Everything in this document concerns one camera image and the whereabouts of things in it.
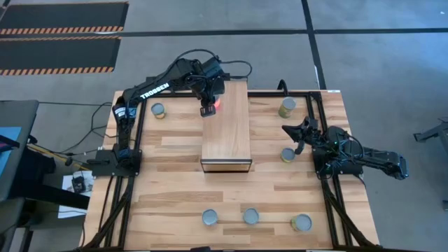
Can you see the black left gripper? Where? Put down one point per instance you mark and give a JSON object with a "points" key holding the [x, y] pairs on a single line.
{"points": [[206, 87]]}

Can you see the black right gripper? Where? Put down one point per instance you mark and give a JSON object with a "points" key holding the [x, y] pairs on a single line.
{"points": [[315, 136]]}

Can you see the red labelled can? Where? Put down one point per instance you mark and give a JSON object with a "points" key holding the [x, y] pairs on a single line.
{"points": [[217, 103]]}

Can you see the short yellow-green can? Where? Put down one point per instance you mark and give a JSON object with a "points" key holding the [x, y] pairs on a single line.
{"points": [[288, 154]]}

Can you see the tall yellow-green can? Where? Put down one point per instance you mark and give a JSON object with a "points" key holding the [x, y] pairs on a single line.
{"points": [[302, 222], [288, 104]]}

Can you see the orange-gold labelled can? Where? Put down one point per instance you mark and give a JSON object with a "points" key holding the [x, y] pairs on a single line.
{"points": [[158, 109]]}

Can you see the teal labelled can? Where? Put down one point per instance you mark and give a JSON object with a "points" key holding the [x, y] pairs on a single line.
{"points": [[251, 216]]}

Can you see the white and red tomato can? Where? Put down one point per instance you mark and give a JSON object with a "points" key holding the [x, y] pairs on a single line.
{"points": [[210, 217]]}

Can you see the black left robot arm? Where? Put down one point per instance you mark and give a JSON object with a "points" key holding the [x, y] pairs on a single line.
{"points": [[154, 91]]}

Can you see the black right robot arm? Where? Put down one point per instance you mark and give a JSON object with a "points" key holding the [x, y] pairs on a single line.
{"points": [[381, 159]]}

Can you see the white corner label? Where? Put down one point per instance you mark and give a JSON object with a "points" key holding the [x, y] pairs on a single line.
{"points": [[333, 91]]}

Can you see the small black device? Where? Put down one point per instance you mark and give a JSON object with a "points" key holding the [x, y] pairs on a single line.
{"points": [[78, 184]]}

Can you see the black hazard-striped floor mat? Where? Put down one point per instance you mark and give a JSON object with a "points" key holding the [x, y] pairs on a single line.
{"points": [[59, 52], [63, 15]]}

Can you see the white paper sheet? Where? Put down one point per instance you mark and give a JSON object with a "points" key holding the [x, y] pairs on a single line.
{"points": [[68, 210]]}

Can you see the grey side desk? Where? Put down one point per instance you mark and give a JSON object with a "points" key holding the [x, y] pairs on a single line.
{"points": [[17, 115]]}

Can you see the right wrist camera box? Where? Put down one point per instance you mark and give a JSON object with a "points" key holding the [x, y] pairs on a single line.
{"points": [[311, 122]]}

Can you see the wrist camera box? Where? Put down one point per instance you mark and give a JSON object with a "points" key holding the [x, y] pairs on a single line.
{"points": [[311, 122], [212, 67]]}

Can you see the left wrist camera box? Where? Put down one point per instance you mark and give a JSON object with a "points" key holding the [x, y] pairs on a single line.
{"points": [[212, 67]]}

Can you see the black aluminium table frame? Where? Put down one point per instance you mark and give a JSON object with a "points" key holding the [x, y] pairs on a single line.
{"points": [[297, 94]]}

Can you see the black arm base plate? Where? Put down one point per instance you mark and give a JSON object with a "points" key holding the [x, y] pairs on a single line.
{"points": [[105, 164], [320, 168]]}

